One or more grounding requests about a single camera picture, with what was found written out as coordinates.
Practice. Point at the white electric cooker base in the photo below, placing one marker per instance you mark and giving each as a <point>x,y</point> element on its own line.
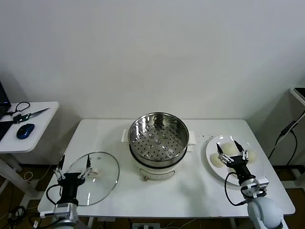
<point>157,173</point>

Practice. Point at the black laptop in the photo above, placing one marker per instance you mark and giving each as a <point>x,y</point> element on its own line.
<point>3,97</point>

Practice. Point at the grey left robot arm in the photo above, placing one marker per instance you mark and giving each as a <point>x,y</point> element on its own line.
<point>66,220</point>

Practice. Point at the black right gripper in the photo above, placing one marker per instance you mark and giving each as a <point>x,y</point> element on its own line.
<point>240,167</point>

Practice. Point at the perforated steel steamer basket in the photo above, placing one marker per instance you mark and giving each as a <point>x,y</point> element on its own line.
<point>157,145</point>

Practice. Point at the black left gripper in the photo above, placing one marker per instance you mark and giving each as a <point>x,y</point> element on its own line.
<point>69,186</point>

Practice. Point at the blue computer mouse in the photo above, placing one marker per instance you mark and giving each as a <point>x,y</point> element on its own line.
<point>25,131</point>

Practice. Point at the white steamed baozi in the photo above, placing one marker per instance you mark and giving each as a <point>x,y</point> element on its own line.
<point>214,159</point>
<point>229,147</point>
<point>253,155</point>
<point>231,169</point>

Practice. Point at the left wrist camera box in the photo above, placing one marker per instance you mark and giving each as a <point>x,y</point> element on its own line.
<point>46,214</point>

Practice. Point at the white round plate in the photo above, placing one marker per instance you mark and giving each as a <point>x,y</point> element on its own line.
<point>214,176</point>

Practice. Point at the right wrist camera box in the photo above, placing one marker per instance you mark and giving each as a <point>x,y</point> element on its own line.
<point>262,182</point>

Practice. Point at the white power strip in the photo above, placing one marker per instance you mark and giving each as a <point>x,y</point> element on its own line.
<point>145,225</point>

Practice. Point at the white side table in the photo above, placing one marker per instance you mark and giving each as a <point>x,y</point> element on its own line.
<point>35,133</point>

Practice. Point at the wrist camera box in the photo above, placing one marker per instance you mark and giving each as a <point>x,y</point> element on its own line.
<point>46,214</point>
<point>262,182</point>

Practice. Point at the round glass pot lid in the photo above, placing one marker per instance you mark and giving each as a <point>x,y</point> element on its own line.
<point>100,188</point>

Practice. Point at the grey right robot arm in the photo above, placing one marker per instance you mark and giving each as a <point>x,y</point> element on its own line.
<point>267,212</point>

